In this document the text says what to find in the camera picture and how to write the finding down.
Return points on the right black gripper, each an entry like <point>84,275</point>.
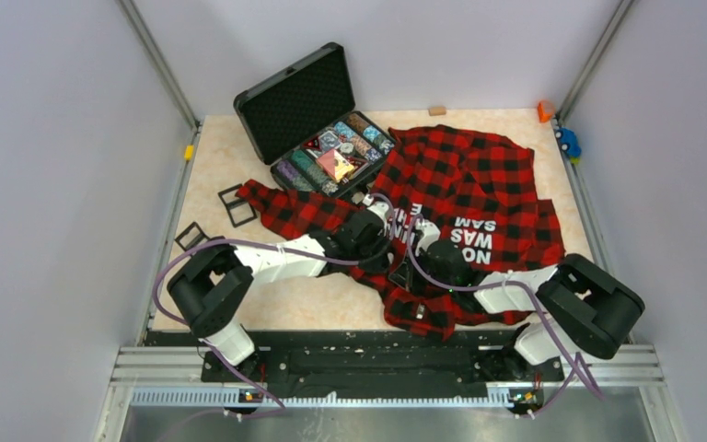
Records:
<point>405,274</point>

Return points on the black square brooch box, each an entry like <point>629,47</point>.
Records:
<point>238,210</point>

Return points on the blue toy car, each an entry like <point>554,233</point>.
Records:
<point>569,144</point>

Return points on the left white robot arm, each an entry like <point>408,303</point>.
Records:
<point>209,288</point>

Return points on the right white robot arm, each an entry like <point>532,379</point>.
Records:
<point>581,307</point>

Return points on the black open chip case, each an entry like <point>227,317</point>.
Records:
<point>304,110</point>

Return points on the orange small object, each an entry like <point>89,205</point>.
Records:
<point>545,110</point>

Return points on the small wooden block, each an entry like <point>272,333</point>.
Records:
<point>437,111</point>

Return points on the red black plaid shirt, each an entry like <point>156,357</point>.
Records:
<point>479,189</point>

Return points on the pink yellow card packet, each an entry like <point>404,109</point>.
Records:
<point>335,165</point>

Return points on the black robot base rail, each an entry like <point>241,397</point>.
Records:
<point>389,364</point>

